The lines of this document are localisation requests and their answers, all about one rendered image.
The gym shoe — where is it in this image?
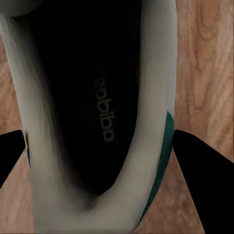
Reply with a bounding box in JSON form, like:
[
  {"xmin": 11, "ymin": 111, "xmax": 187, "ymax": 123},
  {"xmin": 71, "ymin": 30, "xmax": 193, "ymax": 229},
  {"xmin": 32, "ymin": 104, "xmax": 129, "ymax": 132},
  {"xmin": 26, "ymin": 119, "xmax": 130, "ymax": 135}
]
[{"xmin": 0, "ymin": 0, "xmax": 177, "ymax": 234}]

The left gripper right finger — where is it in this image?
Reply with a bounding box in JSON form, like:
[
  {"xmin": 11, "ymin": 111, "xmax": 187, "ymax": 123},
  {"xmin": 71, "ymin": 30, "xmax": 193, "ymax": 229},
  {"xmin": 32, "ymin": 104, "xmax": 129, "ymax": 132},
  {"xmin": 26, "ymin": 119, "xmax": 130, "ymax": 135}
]
[{"xmin": 173, "ymin": 130, "xmax": 234, "ymax": 234}]

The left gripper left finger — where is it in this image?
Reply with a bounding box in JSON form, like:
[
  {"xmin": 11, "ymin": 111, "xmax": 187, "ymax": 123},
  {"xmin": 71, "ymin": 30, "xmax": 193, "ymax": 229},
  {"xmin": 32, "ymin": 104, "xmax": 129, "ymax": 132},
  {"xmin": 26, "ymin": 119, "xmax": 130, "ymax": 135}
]
[{"xmin": 0, "ymin": 130, "xmax": 25, "ymax": 188}]

